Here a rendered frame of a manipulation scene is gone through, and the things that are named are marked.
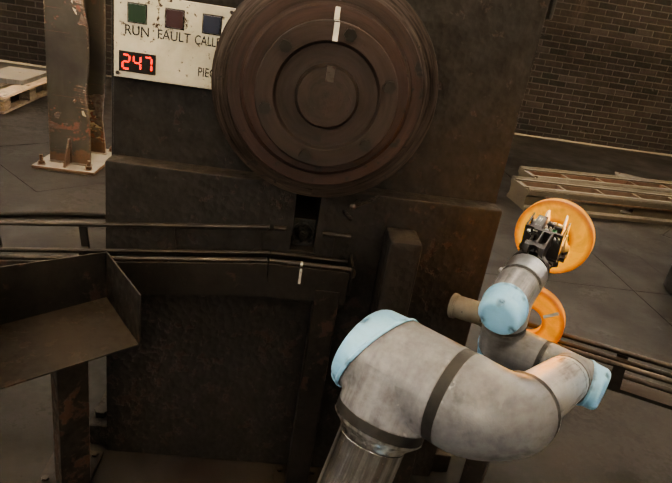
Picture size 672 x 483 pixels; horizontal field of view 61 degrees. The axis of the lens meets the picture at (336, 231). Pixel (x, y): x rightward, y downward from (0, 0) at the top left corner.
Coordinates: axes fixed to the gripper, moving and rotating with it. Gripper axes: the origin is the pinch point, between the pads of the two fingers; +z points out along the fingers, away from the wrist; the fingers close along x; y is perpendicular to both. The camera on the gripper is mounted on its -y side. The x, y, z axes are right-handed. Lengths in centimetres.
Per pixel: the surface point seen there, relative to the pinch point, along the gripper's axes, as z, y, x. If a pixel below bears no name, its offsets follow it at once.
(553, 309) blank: -6.1, -15.9, -4.7
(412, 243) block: -8.0, -11.1, 28.4
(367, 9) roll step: -7, 39, 43
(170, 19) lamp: -21, 33, 85
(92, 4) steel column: 129, -26, 330
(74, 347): -70, -15, 69
